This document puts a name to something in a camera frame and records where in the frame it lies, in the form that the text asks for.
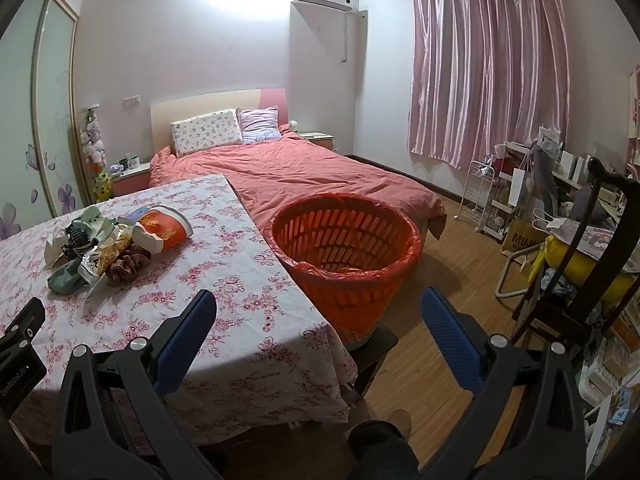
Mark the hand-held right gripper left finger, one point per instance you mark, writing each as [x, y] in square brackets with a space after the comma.
[187, 342]

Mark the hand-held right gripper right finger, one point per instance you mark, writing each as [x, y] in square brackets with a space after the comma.
[450, 342]

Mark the grey green sock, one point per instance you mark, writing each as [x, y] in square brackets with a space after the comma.
[65, 280]

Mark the brown plaid scrunchie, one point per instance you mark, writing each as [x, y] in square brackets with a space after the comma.
[127, 266]

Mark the orange plastic basket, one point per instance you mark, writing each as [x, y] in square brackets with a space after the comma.
[360, 305]

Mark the orange paper noodle cup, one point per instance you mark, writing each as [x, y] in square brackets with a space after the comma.
[162, 230]

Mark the black floral cloth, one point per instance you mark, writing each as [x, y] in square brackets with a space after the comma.
[76, 240]

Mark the blue packet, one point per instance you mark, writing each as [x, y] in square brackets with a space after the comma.
[132, 215]

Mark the light green cloth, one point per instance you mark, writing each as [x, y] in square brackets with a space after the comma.
[97, 220]

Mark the pink floral tablecloth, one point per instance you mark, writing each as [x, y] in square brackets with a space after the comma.
[250, 310]

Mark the dark wooden stool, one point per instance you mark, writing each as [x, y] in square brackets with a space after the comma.
[375, 355]

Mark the brown slipper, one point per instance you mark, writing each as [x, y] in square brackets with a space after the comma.
[401, 420]

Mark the brown paper bag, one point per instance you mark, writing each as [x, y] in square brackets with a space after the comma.
[520, 237]

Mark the person's dark trouser leg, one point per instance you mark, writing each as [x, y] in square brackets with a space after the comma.
[382, 452]

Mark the white rolling cart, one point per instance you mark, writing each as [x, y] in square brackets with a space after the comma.
[500, 210]

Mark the yellow cushion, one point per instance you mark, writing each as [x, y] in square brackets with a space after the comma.
[562, 255]

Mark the newspaper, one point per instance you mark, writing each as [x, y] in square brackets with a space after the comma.
[562, 230]

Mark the pink nightstand with mug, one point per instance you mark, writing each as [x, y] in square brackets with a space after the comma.
[131, 185]

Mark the white paper bag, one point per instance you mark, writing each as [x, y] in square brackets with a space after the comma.
[518, 187]

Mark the dark wooden chair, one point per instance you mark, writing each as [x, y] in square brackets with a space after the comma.
[582, 230]

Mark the white mug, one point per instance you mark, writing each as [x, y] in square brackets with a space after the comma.
[133, 162]

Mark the grey cloth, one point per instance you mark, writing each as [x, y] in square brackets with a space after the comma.
[542, 175]

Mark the white floral pillow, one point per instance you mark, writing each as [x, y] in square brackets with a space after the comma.
[205, 132]

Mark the red duvet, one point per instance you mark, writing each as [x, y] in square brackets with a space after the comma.
[310, 170]

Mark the stack of plush toys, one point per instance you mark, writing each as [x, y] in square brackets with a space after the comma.
[95, 145]

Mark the pink striped pillow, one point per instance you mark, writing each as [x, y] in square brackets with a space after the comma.
[257, 122]

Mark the beige and pink headboard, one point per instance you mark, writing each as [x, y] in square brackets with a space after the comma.
[210, 105]

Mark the wardrobe with purple flower doors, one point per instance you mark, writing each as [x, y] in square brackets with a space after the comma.
[50, 110]

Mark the pink satin curtain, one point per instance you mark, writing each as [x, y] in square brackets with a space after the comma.
[475, 70]

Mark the white air conditioner pipe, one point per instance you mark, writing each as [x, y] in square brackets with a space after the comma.
[345, 40]

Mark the white metal tube frame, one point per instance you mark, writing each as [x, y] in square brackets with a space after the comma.
[505, 272]

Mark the pink wall shelf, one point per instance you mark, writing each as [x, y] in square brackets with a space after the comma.
[635, 110]

